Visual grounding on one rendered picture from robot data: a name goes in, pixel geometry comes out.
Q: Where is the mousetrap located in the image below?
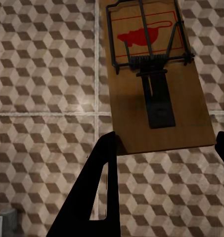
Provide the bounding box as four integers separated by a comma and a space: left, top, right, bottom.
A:
100, 0, 217, 156

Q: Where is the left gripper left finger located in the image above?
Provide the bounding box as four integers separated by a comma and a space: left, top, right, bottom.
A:
46, 131, 121, 237

